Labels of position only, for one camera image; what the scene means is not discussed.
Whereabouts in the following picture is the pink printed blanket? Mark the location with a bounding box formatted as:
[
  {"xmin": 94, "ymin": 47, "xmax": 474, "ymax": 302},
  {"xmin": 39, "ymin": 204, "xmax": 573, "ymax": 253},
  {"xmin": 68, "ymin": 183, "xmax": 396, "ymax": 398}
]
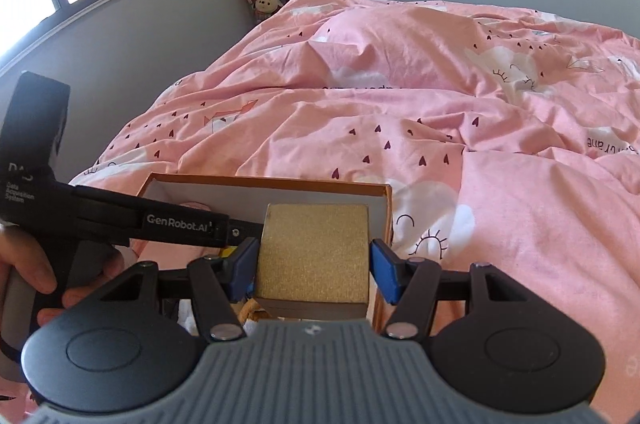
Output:
[{"xmin": 67, "ymin": 0, "xmax": 640, "ymax": 424}]

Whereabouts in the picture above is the gold glitter box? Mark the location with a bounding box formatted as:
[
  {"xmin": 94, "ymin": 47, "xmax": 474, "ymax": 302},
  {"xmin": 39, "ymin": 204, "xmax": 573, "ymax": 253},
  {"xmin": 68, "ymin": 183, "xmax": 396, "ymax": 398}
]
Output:
[{"xmin": 254, "ymin": 202, "xmax": 372, "ymax": 321}]

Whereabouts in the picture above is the orange cardboard box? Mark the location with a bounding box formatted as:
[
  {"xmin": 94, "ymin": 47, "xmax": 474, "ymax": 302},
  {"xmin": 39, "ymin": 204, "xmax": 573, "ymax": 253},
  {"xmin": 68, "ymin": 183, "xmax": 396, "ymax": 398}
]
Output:
[{"xmin": 135, "ymin": 172, "xmax": 394, "ymax": 336}]

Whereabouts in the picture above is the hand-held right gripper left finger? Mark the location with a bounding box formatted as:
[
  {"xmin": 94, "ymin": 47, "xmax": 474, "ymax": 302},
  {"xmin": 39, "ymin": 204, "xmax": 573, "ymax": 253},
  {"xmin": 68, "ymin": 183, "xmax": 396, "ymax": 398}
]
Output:
[{"xmin": 97, "ymin": 238, "xmax": 262, "ymax": 341}]

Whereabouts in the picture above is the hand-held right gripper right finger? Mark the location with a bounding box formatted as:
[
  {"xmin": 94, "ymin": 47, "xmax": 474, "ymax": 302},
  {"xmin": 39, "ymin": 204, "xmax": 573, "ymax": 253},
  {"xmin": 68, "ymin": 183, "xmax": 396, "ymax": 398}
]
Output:
[{"xmin": 370, "ymin": 239, "xmax": 531, "ymax": 339}]

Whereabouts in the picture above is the person's left hand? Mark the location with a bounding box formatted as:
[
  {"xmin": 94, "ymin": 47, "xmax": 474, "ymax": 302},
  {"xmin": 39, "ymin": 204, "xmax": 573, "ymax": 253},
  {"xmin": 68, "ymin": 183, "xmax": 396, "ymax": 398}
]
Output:
[{"xmin": 0, "ymin": 231, "xmax": 126, "ymax": 326}]

